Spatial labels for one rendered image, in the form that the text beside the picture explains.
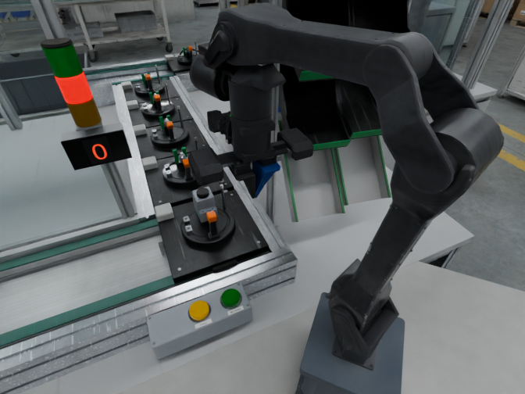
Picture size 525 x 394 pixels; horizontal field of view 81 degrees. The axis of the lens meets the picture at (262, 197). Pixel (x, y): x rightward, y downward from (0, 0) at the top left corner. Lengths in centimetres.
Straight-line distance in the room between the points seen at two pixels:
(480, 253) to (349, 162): 166
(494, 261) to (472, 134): 218
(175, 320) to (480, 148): 60
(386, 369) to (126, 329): 50
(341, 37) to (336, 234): 74
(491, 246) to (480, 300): 155
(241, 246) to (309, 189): 23
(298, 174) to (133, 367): 58
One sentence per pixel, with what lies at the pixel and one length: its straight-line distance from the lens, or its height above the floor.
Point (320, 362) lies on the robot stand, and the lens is 55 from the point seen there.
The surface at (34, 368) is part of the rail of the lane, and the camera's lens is 81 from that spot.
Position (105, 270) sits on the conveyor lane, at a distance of 89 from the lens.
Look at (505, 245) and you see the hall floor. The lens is 259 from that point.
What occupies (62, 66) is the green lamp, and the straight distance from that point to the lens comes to 69.
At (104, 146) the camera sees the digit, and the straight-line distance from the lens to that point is 75.
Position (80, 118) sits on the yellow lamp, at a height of 128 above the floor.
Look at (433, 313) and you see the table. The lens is 90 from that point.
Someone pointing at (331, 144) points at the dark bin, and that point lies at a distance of 71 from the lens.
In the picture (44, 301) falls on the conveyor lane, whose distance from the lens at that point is 90.
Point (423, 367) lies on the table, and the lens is 83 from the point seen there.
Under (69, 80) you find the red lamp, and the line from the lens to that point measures 70.
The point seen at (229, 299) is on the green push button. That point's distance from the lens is 69.
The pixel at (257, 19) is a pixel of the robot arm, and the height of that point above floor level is 150.
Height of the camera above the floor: 157
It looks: 41 degrees down
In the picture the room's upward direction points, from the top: straight up
